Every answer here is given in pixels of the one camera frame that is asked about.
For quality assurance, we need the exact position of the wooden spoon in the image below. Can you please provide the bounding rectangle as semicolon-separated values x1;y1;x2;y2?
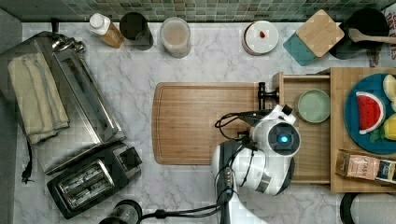
348;28;396;44

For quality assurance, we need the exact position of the silver black toaster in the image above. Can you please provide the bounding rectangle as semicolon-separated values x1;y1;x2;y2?
47;143;142;219

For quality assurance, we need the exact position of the yellow plush lemon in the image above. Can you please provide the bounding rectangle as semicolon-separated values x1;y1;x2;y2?
383;114;396;141

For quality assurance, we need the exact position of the black pot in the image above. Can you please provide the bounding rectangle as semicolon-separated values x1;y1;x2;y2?
330;7;389;60

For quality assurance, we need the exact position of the plush watermelon slice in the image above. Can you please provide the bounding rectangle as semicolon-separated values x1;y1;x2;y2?
356;91;385;134

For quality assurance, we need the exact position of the wooden cabinet top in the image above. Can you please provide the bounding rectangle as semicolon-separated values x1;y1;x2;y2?
321;67;395;193

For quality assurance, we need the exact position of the light green bowl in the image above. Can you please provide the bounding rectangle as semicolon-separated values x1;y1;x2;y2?
295;89;331;123

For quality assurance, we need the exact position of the pale plush pear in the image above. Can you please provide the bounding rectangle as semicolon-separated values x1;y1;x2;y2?
383;74;396;111

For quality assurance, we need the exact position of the black power cable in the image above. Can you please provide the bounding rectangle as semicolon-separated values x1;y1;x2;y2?
136;174;234;224

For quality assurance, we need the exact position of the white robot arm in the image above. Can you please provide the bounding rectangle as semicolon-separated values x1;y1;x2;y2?
211;105;302;224

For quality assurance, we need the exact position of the black plug cord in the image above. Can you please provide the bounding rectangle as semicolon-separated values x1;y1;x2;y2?
21;139;35;185

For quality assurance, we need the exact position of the blue round plate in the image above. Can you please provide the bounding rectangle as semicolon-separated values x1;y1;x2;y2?
344;73;396;155

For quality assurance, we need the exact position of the white capped juice bottle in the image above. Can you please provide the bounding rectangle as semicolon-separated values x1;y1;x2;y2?
89;13;123;49

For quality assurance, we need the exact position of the large wooden cutting board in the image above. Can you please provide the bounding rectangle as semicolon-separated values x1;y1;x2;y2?
151;82;258;165

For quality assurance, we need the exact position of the black cup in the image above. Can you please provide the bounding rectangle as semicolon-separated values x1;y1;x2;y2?
120;12;153;50

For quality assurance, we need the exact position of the beige folded towel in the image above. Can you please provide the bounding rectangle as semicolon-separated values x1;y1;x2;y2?
7;52;69;144

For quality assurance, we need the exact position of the teal box with wooden lid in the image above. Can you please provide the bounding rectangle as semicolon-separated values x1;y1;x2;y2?
283;9;345;66

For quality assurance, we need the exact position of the wooden drawer with black handle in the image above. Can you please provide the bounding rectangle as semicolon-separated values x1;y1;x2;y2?
258;72;331;185

